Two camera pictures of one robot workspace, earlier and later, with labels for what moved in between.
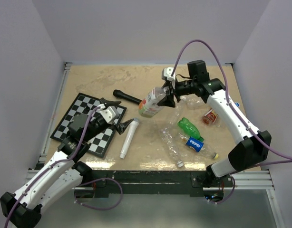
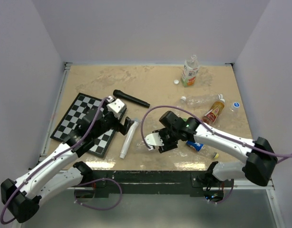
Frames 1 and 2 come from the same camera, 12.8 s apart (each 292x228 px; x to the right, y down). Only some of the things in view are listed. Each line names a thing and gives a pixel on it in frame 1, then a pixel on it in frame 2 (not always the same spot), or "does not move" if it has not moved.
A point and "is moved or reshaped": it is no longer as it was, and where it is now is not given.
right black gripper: (168, 100) to (167, 146)
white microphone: (129, 137) does not move
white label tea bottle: (148, 107) is moved or reshaped
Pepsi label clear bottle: (197, 145) does not move
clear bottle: (172, 146) to (141, 146)
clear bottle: (174, 118) to (193, 101)
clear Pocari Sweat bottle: (194, 102) is moved or reshaped
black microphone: (120, 94) does not move
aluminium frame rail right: (253, 180) does not move
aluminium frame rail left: (33, 171) does not move
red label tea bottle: (210, 117) does not move
